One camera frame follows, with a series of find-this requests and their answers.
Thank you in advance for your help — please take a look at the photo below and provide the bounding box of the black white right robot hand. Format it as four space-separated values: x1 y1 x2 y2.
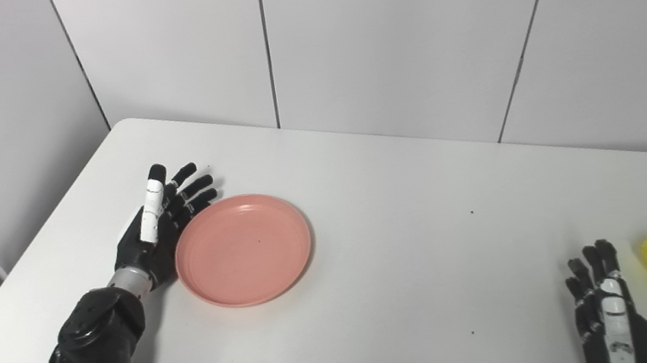
559 233 647 363

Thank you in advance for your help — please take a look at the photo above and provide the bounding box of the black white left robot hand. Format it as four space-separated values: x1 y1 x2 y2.
99 155 232 295

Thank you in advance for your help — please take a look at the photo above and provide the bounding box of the pink round plate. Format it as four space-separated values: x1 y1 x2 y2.
166 185 322 318

